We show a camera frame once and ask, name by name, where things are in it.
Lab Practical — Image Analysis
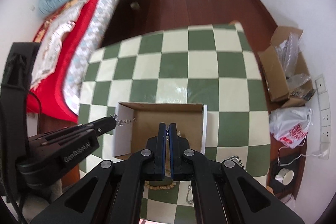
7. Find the thin silver chain bracelet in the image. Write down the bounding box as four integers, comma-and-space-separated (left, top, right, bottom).
111, 113, 138, 127

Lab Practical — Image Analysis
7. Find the wooden bead bracelet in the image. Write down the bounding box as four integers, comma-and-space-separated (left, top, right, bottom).
144, 180, 177, 191

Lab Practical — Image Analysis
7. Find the silver pendant necklace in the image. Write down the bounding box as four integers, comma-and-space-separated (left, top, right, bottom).
186, 184, 195, 205

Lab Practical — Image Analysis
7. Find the silver bead chain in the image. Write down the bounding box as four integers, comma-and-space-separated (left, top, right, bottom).
229, 155, 246, 171

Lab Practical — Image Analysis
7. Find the open cardboard jewelry box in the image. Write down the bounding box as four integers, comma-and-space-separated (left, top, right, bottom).
112, 101, 208, 160

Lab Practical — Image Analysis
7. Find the green checkered tablecloth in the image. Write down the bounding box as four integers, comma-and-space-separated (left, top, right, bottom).
77, 23, 272, 224

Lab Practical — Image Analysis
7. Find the red floral bed quilt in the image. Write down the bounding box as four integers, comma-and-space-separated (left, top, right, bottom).
27, 0, 120, 122

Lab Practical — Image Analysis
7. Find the white red plastic bag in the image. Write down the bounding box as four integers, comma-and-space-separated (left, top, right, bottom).
269, 106, 312, 149

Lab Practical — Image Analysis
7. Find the small cup under bed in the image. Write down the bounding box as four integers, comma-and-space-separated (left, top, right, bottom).
130, 2, 140, 10

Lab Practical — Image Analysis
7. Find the clear plastic packaging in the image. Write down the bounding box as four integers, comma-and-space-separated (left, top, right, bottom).
275, 32, 311, 90

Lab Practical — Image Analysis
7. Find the white wall power strip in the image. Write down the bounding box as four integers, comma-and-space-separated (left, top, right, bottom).
314, 75, 331, 160

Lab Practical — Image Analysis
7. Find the white charger cable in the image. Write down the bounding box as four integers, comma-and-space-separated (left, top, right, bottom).
277, 143, 325, 167

